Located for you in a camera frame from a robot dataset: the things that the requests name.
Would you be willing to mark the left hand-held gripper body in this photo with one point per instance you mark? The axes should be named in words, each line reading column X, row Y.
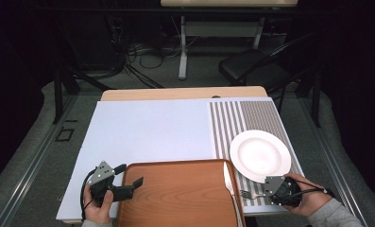
column 103, row 176

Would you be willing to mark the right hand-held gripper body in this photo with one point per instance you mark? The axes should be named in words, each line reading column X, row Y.
column 282, row 192

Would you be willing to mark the steel fork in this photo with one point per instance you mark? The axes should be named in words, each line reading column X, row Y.
column 248, row 194

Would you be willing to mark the brown wooden tray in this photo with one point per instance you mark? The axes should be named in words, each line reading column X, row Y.
column 175, row 195

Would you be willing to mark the white plate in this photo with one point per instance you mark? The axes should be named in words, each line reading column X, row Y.
column 259, row 154

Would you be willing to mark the person's right hand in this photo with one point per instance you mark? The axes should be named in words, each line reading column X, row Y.
column 314, row 198

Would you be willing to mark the person's left hand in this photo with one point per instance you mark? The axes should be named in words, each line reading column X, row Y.
column 97, row 213

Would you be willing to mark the white board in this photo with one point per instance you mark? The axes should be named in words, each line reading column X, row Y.
column 144, row 132

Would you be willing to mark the grey striped placemat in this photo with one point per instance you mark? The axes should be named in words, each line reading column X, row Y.
column 257, row 116

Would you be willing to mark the black metal stand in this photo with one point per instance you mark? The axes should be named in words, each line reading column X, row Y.
column 58, row 94

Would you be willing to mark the black folding chair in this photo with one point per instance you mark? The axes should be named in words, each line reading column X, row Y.
column 251, row 67

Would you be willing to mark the metal floor rail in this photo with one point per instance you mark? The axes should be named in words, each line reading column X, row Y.
column 26, row 181
column 339, row 176

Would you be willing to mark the desk with white frame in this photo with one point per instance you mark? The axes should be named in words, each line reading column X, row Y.
column 183, row 47

